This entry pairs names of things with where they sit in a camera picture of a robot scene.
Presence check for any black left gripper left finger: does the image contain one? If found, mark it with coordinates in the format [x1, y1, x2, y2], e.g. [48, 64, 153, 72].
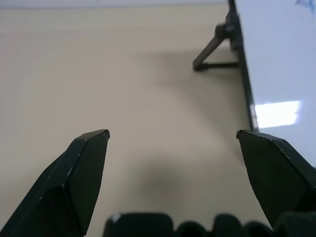
[0, 129, 111, 237]

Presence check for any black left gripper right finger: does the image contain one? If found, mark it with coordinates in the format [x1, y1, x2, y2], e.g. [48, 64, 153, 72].
[236, 129, 316, 232]

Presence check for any black folding board stand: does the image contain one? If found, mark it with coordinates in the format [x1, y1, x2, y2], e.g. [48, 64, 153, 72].
[193, 9, 240, 72]

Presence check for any white board with black frame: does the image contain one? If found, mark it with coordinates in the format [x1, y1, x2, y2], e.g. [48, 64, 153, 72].
[228, 0, 316, 170]

